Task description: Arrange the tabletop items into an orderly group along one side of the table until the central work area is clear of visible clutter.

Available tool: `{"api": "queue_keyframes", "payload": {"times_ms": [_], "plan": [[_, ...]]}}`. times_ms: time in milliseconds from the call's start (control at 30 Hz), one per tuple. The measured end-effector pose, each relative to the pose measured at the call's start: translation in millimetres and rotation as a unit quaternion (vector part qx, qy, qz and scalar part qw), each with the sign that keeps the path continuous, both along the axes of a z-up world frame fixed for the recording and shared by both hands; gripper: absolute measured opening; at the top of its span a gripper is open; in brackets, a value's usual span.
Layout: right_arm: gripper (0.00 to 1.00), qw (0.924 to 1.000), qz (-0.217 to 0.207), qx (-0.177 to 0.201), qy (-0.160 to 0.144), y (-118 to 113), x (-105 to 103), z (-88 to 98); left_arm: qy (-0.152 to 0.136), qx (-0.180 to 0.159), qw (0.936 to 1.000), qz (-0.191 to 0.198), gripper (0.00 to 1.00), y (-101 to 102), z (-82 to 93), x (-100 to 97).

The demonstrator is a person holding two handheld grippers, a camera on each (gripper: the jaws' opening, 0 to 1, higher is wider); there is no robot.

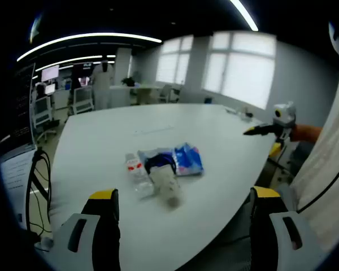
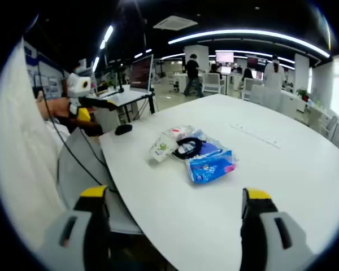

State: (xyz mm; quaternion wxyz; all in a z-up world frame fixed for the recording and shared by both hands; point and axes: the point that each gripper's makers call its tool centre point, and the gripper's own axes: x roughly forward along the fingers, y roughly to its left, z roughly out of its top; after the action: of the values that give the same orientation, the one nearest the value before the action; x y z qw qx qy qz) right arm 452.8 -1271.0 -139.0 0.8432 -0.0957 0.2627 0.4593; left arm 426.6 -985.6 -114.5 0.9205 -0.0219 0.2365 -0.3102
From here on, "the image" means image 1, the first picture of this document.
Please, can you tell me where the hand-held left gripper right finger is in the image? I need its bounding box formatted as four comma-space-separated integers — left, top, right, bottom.
249, 185, 327, 271

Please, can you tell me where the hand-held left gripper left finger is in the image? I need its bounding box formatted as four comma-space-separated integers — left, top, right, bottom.
49, 188, 121, 271

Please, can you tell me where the clear water bottle item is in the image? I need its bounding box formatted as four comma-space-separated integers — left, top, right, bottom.
125, 152, 154, 195

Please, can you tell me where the blue tissue pack item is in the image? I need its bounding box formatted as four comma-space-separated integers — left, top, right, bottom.
173, 142, 205, 177

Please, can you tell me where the clear bag with blue item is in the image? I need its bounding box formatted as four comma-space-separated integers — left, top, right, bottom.
137, 147, 178, 177

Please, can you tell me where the white tabletop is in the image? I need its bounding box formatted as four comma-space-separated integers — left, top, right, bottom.
49, 103, 275, 271

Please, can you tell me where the person's striped shirt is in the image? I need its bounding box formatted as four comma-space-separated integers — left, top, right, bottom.
289, 56, 339, 253

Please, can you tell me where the wide window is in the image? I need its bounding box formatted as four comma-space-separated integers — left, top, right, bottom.
203, 31, 277, 110

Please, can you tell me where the recessed white power strip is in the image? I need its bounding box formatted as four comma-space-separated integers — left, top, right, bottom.
134, 126, 175, 136

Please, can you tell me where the narrow window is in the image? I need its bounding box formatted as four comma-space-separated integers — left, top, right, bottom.
157, 36, 194, 85

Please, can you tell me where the white office chair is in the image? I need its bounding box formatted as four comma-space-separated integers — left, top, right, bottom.
72, 86, 94, 115
32, 95, 57, 142

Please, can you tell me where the open laptop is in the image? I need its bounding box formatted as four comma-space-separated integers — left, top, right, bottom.
0, 63, 39, 229

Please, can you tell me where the pink-lit monitor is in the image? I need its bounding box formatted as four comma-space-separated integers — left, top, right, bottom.
41, 64, 60, 82

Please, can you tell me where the long ceiling light strip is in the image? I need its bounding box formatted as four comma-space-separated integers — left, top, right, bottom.
16, 32, 162, 62

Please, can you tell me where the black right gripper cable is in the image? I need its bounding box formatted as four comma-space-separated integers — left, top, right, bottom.
295, 156, 339, 215

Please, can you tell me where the black laptop cable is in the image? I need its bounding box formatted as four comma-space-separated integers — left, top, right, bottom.
25, 148, 52, 235

